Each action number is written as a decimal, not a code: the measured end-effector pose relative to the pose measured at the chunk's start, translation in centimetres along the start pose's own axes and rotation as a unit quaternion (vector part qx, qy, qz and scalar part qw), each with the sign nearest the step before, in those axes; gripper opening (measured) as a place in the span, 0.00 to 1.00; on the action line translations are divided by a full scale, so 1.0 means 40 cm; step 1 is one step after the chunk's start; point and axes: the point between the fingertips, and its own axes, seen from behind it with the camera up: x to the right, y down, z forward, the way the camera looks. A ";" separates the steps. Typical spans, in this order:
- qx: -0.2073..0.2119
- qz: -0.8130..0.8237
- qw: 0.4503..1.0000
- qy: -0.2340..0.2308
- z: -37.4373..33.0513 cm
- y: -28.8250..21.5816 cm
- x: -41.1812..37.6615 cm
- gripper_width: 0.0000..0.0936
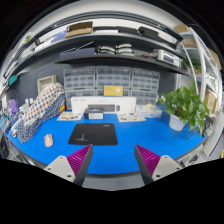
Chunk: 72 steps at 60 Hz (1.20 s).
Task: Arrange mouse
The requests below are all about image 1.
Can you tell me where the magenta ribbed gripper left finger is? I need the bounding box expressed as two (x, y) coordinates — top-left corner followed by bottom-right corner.
(44, 145), (93, 186)

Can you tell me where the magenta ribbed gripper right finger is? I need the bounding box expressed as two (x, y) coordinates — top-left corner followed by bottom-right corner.
(134, 145), (182, 185)

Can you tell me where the black mouse pad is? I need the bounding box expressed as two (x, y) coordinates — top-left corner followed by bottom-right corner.
(68, 123), (118, 146)

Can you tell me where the blue table mat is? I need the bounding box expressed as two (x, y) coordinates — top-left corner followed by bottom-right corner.
(8, 113), (204, 174)

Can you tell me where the white plant pot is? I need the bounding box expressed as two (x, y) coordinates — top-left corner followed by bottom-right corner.
(169, 115), (185, 131)

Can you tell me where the illustrated card left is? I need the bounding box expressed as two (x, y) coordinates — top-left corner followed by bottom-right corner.
(58, 112), (82, 121)

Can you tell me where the illustrated card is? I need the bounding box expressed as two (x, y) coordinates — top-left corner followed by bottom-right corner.
(117, 114), (146, 122)
(58, 112), (82, 121)

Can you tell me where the small black white box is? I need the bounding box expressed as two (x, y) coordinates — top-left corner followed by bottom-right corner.
(84, 108), (104, 119)

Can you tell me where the white box with cream object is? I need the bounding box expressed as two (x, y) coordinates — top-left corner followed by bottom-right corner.
(136, 104), (162, 118)

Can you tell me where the illustrated card right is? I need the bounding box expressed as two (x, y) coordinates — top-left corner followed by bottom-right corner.
(117, 114), (146, 122)

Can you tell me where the green potted plant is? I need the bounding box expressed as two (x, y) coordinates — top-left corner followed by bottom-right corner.
(159, 80), (209, 134)

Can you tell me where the patterned fabric bag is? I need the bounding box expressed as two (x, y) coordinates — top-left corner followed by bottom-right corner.
(17, 82), (65, 143)

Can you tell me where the white keyboard box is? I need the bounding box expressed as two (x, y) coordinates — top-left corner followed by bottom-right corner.
(71, 96), (136, 114)

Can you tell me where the grey drawer cabinet right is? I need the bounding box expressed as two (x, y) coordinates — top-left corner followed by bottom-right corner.
(130, 68), (160, 105)

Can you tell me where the grey drawer cabinet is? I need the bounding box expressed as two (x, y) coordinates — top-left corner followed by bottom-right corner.
(96, 66), (131, 95)
(130, 68), (160, 105)
(64, 66), (95, 109)

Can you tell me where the yellow label card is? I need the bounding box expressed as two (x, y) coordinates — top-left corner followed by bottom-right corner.
(103, 85), (123, 97)

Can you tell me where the grey drawer cabinet left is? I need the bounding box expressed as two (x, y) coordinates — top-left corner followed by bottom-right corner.
(64, 66), (95, 109)

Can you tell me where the white framed panel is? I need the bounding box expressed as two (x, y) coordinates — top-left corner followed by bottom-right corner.
(37, 75), (57, 93)

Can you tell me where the grey drawer cabinet middle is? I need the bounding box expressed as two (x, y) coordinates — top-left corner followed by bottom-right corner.
(96, 66), (131, 95)

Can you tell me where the white device on shelf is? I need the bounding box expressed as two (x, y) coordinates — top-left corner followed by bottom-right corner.
(157, 49), (180, 67)

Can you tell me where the brown cardboard box on shelf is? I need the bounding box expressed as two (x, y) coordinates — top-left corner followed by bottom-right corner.
(65, 21), (93, 38)

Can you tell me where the black wall shelf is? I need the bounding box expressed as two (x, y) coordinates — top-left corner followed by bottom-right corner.
(55, 54), (187, 75)

